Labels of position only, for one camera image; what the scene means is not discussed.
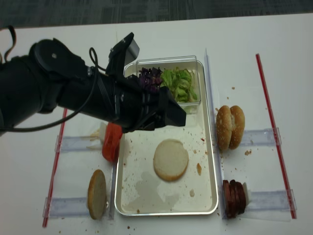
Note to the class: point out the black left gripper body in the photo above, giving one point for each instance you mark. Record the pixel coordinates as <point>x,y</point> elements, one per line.
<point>137,109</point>

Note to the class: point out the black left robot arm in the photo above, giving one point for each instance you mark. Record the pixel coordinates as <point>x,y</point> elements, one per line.
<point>51,76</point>

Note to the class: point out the red tomato slices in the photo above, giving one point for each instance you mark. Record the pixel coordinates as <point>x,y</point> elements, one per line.
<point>111,145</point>

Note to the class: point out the green lettuce pile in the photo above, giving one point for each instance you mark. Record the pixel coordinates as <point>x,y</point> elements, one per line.
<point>180,83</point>

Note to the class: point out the stack of brown meat patties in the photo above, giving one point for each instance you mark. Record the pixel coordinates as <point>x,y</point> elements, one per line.
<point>235,198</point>

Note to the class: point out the purple cabbage pile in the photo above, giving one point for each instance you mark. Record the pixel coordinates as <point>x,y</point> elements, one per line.
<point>150,79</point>

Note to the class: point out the white upper left pusher block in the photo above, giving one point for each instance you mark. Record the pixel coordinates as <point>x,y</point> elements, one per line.
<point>98,136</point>

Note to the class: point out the white pusher block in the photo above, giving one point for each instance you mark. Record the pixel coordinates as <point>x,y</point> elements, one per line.
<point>247,193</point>
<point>98,136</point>

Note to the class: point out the clear plastic salad container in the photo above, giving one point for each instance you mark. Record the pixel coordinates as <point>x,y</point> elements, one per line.
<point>183,62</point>

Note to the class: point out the bun bottom slice on tray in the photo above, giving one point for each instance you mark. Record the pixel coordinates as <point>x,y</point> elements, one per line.
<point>170,160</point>

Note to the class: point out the white metal tray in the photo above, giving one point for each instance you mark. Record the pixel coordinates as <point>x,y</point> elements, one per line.
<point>140,192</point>

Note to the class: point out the clear upper left pusher track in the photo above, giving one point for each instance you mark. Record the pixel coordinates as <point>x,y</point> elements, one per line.
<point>75,144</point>

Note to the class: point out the clear pusher track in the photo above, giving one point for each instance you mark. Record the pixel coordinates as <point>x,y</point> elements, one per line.
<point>280,200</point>
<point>265,137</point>
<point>65,207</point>
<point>75,144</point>

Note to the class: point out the sesame bun top inner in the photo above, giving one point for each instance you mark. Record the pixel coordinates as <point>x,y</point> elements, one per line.
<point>223,127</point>

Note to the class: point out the sesame bun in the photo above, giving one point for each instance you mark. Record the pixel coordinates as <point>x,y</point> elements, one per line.
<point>223,127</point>
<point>238,126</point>

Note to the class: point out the upright bun bottom slice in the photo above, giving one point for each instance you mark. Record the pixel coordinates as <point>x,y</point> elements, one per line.
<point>97,195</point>

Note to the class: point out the sesame bun top outer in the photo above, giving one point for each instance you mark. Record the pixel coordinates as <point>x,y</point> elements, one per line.
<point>238,126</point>

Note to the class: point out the clear upper right pusher track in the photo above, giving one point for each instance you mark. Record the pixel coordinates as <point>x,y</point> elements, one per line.
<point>265,137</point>

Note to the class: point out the clear lower left pusher track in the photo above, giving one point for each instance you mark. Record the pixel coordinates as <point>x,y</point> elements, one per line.
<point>65,207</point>

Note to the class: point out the white lower right pusher block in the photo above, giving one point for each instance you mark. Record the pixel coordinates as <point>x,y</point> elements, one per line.
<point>247,193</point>

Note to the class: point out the clear lower right pusher track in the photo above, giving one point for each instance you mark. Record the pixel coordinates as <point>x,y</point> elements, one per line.
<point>280,200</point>

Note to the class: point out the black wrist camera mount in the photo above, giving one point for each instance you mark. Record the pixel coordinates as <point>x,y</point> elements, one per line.
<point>123,53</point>

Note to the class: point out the clear left divider rail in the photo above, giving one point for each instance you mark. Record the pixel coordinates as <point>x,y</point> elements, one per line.
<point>112,195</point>

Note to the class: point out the clear divider rail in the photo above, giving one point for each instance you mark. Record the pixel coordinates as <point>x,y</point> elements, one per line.
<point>216,151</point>
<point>112,195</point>

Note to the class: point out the clear right divider rail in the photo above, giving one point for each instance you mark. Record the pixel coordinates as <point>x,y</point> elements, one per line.
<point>216,151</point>

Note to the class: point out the red left guide rail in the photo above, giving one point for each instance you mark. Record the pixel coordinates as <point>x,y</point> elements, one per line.
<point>50,192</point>

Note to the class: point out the red guide rail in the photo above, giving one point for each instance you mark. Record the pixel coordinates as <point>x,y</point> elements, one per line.
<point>291,202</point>
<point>50,192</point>

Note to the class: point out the red right guide rail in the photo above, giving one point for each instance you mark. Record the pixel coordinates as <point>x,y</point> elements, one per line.
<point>291,202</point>

